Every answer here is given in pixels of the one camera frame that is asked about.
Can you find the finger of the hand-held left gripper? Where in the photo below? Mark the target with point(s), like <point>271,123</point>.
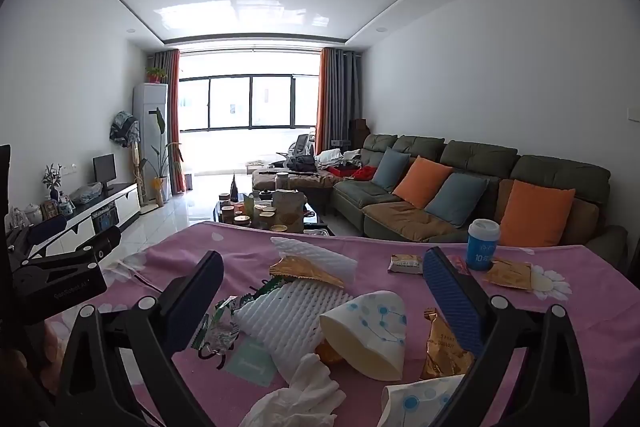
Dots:
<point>102,243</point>
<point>47,228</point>

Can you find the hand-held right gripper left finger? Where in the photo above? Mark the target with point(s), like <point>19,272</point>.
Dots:
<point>197,302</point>

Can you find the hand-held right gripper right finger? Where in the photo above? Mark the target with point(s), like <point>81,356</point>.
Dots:
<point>452,302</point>

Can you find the gold foil wrapper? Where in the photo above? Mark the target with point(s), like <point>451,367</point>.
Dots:
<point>442,347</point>
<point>300,270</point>
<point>510,274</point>

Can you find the white foam fruit net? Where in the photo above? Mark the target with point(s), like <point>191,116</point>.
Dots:
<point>320,253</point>
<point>285,317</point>

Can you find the orange peel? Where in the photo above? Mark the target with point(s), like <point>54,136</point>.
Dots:
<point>327,353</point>

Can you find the white ceramic jar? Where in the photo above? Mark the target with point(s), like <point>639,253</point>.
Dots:
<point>33,214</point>

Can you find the blue white porcelain jar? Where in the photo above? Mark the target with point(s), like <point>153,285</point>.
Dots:
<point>66,207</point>

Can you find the blue vase with branches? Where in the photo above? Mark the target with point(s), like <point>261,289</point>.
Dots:
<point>53,192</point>

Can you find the clear red packet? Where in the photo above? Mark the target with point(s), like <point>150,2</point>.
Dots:
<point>459,264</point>

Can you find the green silver wrapper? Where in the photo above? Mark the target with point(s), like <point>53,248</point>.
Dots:
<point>222,332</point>

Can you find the white black TV cabinet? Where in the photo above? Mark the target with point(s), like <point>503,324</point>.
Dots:
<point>125,203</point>

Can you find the clear plastic bag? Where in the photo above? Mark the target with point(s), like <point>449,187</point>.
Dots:
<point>86,194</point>

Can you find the brown snack packet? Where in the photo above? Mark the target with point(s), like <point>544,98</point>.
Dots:
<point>405,264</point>

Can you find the blue cup white lid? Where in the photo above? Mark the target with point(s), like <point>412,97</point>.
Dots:
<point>482,244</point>

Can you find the black monitor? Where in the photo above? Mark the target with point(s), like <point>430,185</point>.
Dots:
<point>104,168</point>

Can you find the tall plant yellow pot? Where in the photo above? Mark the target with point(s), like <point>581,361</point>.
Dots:
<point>162,187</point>

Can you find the blue dotted paper cup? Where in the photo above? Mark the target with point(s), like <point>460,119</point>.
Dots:
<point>415,402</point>
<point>370,332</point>

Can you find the pink floral blanket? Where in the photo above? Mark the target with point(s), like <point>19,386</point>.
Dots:
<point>380,247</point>

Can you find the group of glass jars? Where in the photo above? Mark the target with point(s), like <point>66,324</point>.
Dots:
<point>242,219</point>

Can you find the blue cushion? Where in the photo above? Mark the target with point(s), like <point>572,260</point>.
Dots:
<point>391,169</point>
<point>456,199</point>

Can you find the small grey bin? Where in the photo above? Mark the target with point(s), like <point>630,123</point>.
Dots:
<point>189,183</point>

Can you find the green box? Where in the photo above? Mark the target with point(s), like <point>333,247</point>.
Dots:
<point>249,206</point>

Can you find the cloth-covered stand fan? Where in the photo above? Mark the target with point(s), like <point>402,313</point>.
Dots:
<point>124,127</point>

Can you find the orange cushion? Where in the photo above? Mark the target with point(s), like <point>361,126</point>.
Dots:
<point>422,182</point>
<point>535,212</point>

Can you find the brown paper bag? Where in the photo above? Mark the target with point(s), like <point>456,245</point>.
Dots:
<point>289,207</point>

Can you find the white tissue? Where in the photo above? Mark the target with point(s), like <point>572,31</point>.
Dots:
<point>300,397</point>

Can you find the black glass coffee table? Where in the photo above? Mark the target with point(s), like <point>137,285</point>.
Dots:
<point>312,219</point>

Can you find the white standing air conditioner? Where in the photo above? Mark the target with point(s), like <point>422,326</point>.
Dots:
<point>150,107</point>

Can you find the cardboard box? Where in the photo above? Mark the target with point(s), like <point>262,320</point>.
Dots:
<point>253,168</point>

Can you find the green sofa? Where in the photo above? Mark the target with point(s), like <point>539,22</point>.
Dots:
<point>470,152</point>

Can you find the red cloth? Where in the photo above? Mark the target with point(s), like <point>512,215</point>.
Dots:
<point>366,173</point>

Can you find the brown ottoman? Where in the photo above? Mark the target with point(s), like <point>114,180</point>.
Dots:
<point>320,184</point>

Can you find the black bag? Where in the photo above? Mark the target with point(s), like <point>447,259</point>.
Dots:
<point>302,164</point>

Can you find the small potted plant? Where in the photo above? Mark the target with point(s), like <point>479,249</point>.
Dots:
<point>155,74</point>

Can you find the white clothes pile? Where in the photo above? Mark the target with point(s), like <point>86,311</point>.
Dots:
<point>337,157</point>

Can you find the white office chair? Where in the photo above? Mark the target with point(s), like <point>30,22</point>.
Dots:
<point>301,144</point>

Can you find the small black box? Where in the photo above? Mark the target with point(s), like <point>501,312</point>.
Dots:
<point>340,144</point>

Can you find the large window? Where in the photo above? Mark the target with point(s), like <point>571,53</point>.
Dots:
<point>250,102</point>

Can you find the picture frame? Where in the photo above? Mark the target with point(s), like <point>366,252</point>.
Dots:
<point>49,211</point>

